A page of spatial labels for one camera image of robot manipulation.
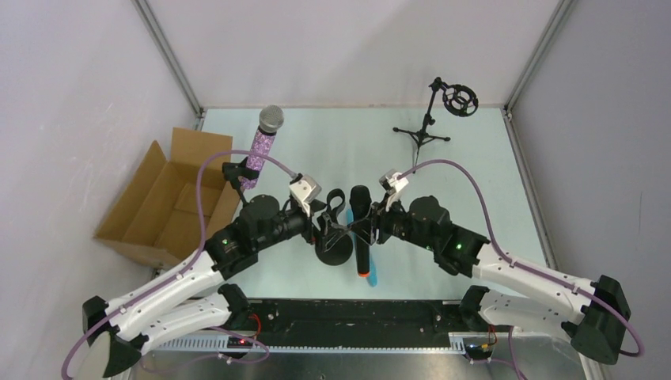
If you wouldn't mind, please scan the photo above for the black orange-ring microphone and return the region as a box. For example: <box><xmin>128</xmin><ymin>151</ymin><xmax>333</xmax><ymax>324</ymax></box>
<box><xmin>350</xmin><ymin>185</ymin><xmax>371</xmax><ymax>278</ymax></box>

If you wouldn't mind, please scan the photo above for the teal blue microphone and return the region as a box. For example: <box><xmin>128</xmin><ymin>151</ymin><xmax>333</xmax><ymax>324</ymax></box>
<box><xmin>346</xmin><ymin>208</ymin><xmax>378</xmax><ymax>287</ymax></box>

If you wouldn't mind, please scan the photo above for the black round-base mic stand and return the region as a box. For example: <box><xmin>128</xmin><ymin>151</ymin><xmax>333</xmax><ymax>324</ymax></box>
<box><xmin>222</xmin><ymin>158</ymin><xmax>260</xmax><ymax>207</ymax></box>

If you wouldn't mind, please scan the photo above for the purple glitter microphone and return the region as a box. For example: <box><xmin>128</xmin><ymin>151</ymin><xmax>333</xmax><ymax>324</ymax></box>
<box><xmin>241</xmin><ymin>104</ymin><xmax>284</xmax><ymax>190</ymax></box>

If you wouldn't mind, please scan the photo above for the brown cardboard box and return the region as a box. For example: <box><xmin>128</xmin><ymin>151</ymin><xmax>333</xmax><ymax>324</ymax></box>
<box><xmin>94</xmin><ymin>128</ymin><xmax>240</xmax><ymax>268</ymax></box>

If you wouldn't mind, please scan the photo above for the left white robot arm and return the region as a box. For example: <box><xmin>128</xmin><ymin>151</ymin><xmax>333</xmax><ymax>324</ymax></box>
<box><xmin>82</xmin><ymin>195</ymin><xmax>352</xmax><ymax>378</ymax></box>

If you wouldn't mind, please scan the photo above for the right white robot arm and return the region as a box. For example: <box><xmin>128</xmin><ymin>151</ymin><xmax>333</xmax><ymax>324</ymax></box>
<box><xmin>350</xmin><ymin>186</ymin><xmax>631</xmax><ymax>365</ymax></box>

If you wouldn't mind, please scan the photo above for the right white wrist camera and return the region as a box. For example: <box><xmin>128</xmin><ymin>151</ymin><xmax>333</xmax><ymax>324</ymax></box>
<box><xmin>379</xmin><ymin>169</ymin><xmax>409</xmax><ymax>211</ymax></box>

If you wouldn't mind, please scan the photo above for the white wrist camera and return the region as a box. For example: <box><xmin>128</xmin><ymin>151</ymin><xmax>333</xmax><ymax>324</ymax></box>
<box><xmin>289</xmin><ymin>174</ymin><xmax>322</xmax><ymax>217</ymax></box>
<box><xmin>379</xmin><ymin>169</ymin><xmax>409</xmax><ymax>211</ymax></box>

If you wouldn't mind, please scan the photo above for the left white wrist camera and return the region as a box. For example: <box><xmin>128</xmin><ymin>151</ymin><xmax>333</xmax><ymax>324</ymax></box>
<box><xmin>289</xmin><ymin>174</ymin><xmax>322</xmax><ymax>217</ymax></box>

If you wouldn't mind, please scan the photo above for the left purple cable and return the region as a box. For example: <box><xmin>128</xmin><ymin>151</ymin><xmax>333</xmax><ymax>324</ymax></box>
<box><xmin>61</xmin><ymin>150</ymin><xmax>305</xmax><ymax>380</ymax></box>

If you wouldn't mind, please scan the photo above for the purple cable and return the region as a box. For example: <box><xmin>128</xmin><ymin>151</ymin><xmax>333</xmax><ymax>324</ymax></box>
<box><xmin>61</xmin><ymin>150</ymin><xmax>305</xmax><ymax>380</ymax></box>
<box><xmin>398</xmin><ymin>159</ymin><xmax>646</xmax><ymax>359</ymax></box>

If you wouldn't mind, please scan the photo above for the black tripod shock-mount stand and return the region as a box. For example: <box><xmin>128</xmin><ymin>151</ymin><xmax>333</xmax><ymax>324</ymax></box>
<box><xmin>392</xmin><ymin>77</ymin><xmax>480</xmax><ymax>172</ymax></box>

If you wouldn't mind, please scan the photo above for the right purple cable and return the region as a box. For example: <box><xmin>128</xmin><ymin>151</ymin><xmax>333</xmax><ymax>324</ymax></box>
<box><xmin>398</xmin><ymin>159</ymin><xmax>646</xmax><ymax>359</ymax></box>

